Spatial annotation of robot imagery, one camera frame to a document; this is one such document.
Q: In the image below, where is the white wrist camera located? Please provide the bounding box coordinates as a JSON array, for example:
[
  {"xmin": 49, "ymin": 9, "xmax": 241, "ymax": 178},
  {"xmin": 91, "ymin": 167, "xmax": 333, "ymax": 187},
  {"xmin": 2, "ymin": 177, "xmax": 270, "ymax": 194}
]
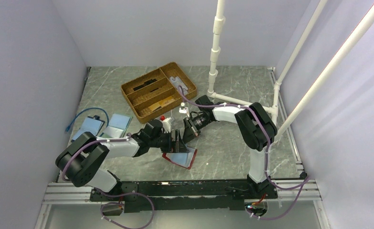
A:
[
  {"xmin": 160, "ymin": 115, "xmax": 174, "ymax": 133},
  {"xmin": 179, "ymin": 102, "xmax": 189, "ymax": 115}
]

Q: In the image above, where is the clear plastic card sleeve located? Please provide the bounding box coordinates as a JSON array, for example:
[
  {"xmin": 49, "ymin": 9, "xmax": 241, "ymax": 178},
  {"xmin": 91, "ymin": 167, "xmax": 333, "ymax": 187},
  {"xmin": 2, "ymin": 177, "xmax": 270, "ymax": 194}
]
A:
[{"xmin": 169, "ymin": 76, "xmax": 189, "ymax": 95}]

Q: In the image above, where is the tan card in tray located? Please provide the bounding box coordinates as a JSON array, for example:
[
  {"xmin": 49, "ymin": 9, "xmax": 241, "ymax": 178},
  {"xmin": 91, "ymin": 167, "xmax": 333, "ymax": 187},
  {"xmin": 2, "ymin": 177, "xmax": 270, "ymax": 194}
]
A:
[{"xmin": 149, "ymin": 96, "xmax": 175, "ymax": 112}]

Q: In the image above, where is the white PVC pipe frame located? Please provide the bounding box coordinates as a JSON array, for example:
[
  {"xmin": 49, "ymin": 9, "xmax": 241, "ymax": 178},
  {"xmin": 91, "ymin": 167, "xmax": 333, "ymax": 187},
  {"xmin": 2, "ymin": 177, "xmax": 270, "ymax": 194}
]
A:
[{"xmin": 207, "ymin": 0, "xmax": 374, "ymax": 141}]

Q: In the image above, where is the red leather card holder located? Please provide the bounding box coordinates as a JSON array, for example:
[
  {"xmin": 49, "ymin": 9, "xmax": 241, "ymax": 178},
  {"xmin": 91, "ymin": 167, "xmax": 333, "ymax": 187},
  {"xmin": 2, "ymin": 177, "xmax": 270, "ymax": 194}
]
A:
[{"xmin": 162, "ymin": 147, "xmax": 197, "ymax": 170}]

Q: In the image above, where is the light blue card holder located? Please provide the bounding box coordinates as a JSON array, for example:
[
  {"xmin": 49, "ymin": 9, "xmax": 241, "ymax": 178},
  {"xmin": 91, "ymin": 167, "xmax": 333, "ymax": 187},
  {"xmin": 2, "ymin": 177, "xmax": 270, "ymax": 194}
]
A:
[{"xmin": 100, "ymin": 114, "xmax": 132, "ymax": 138}]

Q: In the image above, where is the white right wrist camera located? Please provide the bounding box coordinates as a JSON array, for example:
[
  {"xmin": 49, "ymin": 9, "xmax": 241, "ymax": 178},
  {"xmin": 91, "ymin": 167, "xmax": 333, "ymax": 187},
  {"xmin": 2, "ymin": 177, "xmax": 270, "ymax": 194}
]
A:
[{"xmin": 179, "ymin": 102, "xmax": 189, "ymax": 115}]

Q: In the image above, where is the blue cable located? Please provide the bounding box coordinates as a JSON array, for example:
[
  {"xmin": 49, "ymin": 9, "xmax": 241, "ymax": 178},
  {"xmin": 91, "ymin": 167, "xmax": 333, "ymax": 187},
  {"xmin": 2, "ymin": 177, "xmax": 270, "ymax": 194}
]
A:
[{"xmin": 65, "ymin": 107, "xmax": 110, "ymax": 132}]

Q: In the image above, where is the woven brown organizer tray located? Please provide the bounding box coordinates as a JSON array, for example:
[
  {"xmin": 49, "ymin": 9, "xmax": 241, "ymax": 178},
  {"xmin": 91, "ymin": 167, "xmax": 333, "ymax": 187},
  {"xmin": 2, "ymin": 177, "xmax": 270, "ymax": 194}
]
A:
[{"xmin": 120, "ymin": 62, "xmax": 197, "ymax": 124}]

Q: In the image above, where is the black item in tray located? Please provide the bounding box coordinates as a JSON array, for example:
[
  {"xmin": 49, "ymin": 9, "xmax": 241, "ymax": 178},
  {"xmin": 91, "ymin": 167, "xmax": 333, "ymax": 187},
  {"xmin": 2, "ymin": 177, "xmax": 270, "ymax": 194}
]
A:
[{"xmin": 133, "ymin": 78, "xmax": 157, "ymax": 91}]

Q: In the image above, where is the open blue card holder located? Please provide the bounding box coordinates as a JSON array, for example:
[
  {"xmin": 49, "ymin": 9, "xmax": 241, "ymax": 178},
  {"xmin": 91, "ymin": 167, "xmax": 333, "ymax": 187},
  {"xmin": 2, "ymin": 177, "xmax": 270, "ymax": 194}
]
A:
[{"xmin": 70, "ymin": 115, "xmax": 105, "ymax": 142}]

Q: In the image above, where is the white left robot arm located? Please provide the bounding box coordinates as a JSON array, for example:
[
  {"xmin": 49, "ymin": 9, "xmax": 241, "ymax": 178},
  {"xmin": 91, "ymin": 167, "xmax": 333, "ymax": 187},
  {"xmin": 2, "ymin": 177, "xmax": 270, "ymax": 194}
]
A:
[{"xmin": 55, "ymin": 118, "xmax": 196, "ymax": 200}]

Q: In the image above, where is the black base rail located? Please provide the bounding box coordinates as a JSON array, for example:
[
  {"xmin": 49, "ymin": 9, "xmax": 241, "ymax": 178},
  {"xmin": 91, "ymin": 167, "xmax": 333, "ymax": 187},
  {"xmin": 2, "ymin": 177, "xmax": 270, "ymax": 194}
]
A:
[{"xmin": 89, "ymin": 179, "xmax": 278, "ymax": 213}]

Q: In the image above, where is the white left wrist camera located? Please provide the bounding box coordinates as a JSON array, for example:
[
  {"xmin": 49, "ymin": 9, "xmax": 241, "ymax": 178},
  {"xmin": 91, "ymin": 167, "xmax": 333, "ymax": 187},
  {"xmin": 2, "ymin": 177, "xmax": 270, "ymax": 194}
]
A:
[{"xmin": 160, "ymin": 115, "xmax": 174, "ymax": 133}]

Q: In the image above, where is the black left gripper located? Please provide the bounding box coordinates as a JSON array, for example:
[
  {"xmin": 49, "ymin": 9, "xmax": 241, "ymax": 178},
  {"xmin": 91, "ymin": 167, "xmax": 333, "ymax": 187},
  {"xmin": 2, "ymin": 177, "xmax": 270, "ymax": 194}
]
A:
[{"xmin": 150, "ymin": 129, "xmax": 189, "ymax": 153}]

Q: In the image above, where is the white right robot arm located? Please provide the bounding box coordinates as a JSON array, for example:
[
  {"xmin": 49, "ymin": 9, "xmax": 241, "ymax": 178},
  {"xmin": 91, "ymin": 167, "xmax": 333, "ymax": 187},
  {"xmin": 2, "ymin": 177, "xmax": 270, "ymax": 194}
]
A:
[{"xmin": 182, "ymin": 95, "xmax": 278, "ymax": 198}]

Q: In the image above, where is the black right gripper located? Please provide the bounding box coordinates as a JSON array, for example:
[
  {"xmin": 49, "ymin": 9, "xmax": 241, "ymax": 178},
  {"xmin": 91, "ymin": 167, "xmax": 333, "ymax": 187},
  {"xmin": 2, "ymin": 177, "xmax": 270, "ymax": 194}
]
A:
[{"xmin": 182, "ymin": 114, "xmax": 212, "ymax": 144}]

